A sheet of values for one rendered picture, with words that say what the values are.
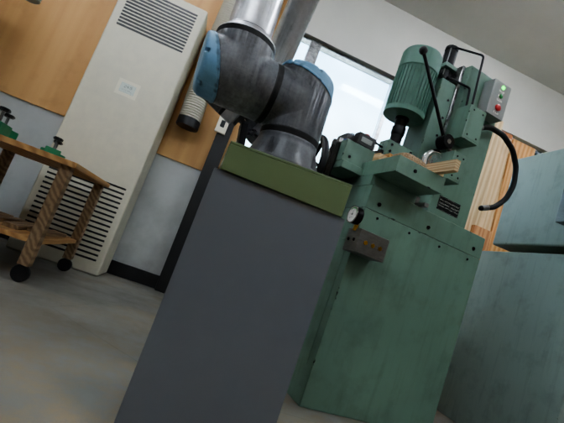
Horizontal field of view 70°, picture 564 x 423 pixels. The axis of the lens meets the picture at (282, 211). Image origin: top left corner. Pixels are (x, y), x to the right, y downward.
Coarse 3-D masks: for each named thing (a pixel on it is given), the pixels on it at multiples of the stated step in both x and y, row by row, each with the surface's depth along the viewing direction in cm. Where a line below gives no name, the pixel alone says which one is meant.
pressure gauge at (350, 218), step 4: (352, 208) 138; (356, 208) 136; (360, 208) 136; (348, 212) 139; (352, 212) 137; (356, 212) 135; (360, 212) 135; (348, 216) 139; (352, 216) 136; (356, 216) 134; (360, 216) 134; (348, 220) 138; (352, 220) 135; (356, 220) 135; (360, 220) 135; (356, 224) 136; (352, 228) 137; (356, 228) 136
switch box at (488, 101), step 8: (496, 80) 173; (488, 88) 174; (496, 88) 173; (488, 96) 173; (496, 96) 173; (504, 96) 175; (480, 104) 175; (488, 104) 171; (496, 104) 173; (504, 104) 174; (488, 112) 172; (488, 120) 177; (496, 120) 175
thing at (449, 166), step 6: (438, 162) 141; (444, 162) 138; (450, 162) 136; (456, 162) 133; (432, 168) 143; (438, 168) 140; (444, 168) 137; (450, 168) 135; (456, 168) 133; (438, 174) 141
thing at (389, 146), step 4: (384, 140) 172; (388, 140) 170; (392, 140) 170; (384, 144) 171; (388, 144) 169; (392, 144) 169; (396, 144) 171; (380, 148) 173; (384, 148) 170; (388, 148) 169; (392, 148) 170; (396, 148) 171; (400, 148) 171; (404, 148) 172; (384, 152) 169; (388, 152) 169; (392, 152) 170; (396, 152) 171; (400, 152) 171; (404, 152) 172; (408, 152) 173; (412, 152) 174
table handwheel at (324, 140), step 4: (324, 136) 154; (320, 140) 155; (324, 140) 151; (320, 144) 155; (324, 144) 149; (328, 144) 150; (320, 148) 155; (324, 148) 148; (328, 148) 149; (316, 152) 156; (324, 152) 147; (328, 152) 148; (324, 156) 147; (320, 160) 147; (324, 160) 146; (320, 164) 146; (324, 164) 146; (316, 168) 147; (320, 168) 146; (324, 168) 147; (320, 172) 146; (332, 176) 162
